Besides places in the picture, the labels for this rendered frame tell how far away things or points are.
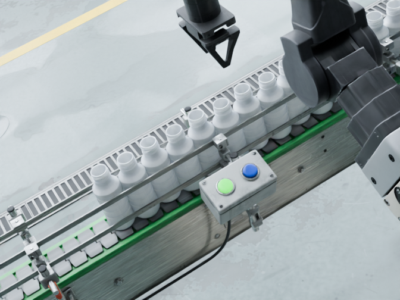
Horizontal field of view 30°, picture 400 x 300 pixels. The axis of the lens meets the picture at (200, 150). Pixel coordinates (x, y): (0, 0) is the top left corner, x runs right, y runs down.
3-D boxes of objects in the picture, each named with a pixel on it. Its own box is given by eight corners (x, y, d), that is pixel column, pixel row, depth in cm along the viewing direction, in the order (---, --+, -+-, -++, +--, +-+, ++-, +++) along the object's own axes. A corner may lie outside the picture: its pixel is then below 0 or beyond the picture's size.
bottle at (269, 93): (263, 140, 173) (249, 86, 162) (270, 122, 177) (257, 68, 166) (288, 141, 170) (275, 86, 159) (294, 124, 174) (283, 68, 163)
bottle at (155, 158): (187, 190, 167) (167, 137, 156) (169, 208, 165) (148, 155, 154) (168, 181, 171) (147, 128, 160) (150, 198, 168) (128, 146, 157)
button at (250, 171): (252, 163, 152) (252, 160, 151) (260, 174, 151) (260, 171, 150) (240, 171, 152) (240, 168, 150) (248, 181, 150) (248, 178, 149)
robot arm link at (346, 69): (350, 97, 87) (386, 75, 88) (300, 31, 90) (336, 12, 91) (334, 128, 96) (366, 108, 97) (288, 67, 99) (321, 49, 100)
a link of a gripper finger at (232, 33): (216, 81, 129) (203, 37, 123) (197, 63, 134) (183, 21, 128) (249, 63, 130) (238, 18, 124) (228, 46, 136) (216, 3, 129)
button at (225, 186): (227, 178, 151) (227, 175, 150) (236, 189, 150) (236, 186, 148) (215, 186, 150) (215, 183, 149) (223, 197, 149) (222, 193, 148)
